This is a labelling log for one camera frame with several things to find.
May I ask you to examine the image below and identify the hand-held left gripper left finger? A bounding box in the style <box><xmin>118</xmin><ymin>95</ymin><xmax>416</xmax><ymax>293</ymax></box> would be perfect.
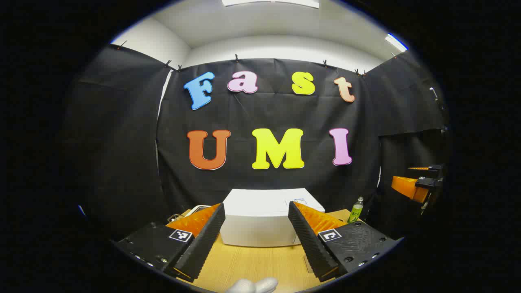
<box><xmin>115</xmin><ymin>202</ymin><xmax>226</xmax><ymax>283</ymax></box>

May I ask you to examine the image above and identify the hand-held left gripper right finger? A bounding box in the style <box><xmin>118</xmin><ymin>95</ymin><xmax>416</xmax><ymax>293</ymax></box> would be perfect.
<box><xmin>288</xmin><ymin>201</ymin><xmax>398</xmax><ymax>283</ymax></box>

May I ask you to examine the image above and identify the white microwave oven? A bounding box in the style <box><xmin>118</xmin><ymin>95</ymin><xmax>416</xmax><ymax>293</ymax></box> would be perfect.
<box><xmin>220</xmin><ymin>188</ymin><xmax>326</xmax><ymax>247</ymax></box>

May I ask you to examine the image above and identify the green label drink bottle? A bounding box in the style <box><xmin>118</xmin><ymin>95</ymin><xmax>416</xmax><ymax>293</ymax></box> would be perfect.
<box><xmin>347</xmin><ymin>197</ymin><xmax>364</xmax><ymax>223</ymax></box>

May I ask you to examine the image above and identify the black backdrop cloth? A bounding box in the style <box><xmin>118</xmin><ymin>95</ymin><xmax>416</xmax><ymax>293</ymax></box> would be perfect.
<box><xmin>61</xmin><ymin>43</ymin><xmax>450</xmax><ymax>245</ymax></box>

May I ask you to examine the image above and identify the small ceiling light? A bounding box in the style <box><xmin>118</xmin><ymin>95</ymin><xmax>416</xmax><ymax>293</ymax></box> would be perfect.
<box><xmin>385</xmin><ymin>33</ymin><xmax>408</xmax><ymax>52</ymax></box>

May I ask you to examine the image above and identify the long ceiling light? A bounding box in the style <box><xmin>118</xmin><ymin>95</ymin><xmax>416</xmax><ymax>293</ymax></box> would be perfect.
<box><xmin>222</xmin><ymin>0</ymin><xmax>320</xmax><ymax>9</ymax></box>

